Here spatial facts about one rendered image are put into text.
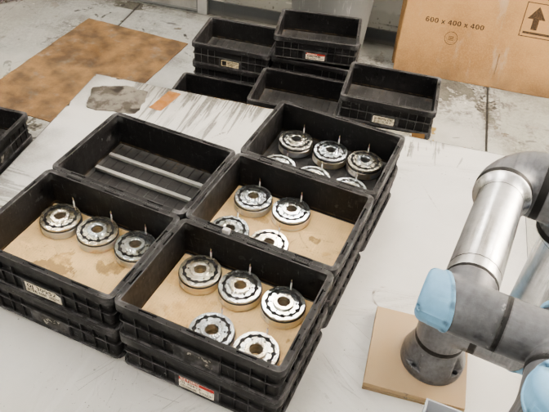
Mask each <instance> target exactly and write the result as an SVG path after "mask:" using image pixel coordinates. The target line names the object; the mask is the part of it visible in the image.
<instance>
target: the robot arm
mask: <svg viewBox="0 0 549 412"><path fill-rule="evenodd" d="M472 200H473V205H472V207H471V211H470V212H469V215H468V217H467V220H466V223H465V225H464V227H463V229H462V233H461V234H460V237H459V239H458V242H457V244H456V247H455V249H454V251H453V255H452V257H451V258H450V261H449V264H448V266H447V269H446V270H441V269H439V268H432V269H430V271H429V272H428V274H427V276H426V279H425V281H424V284H423V286H422V289H421V292H420V294H419V296H418V299H417V303H416V306H415V308H414V315H415V316H416V318H417V319H418V323H417V327H416V328H415V329H413V330H412V331H411V332H410V333H409V334H408V335H407V336H406V338H405V339H404V341H403V344H402V347H401V350H400V356H401V360H402V363H403V365H404V367H405V369H406V370H407V371H408V372H409V373H410V374H411V375H412V376H413V377H414V378H416V379H417V380H419V381H421V382H423V383H426V384H429V385H433V386H444V385H449V384H450V383H453V382H455V381H456V380H457V379H458V378H459V377H460V376H461V374H462V371H463V370H464V367H465V364H466V355H465V352H467V353H469V354H471V355H473V356H476V357H479V358H480V359H483V360H485V361H488V362H490V363H493V364H495V365H498V366H500V367H502V368H504V369H507V370H508V371H509V372H512V373H517V374H520V375H522V379H521V382H520V388H519V391H518V394H517V397H516V400H515V402H514V403H513V405H512V407H511V408H510V410H509V412H549V154H548V153H545V152H539V151H523V152H519V153H514V154H509V155H507V156H504V157H502V158H500V159H497V160H496V161H494V162H493V163H491V164H490V165H489V166H487V167H486V168H485V169H484V170H483V171H482V172H481V173H480V175H479V176H478V177H477V179H476V181H475V184H474V186H473V189H472ZM522 216H524V217H527V218H530V219H533V220H534V221H536V230H537V232H538V234H539V236H538V238H537V240H536V242H535V244H534V246H533V248H532V250H531V252H530V254H529V256H528V258H527V260H526V263H525V265H524V267H523V269H522V271H521V273H520V275H519V277H518V279H517V281H516V283H515V285H514V287H513V289H512V291H511V293H510V295H507V294H505V293H502V292H499V290H500V287H501V284H502V279H503V276H504V273H505V270H506V267H507V262H508V259H509V256H510V253H511V248H512V245H513V242H514V238H515V236H516V231H517V227H518V225H519V221H520V218H521V217H522Z"/></svg>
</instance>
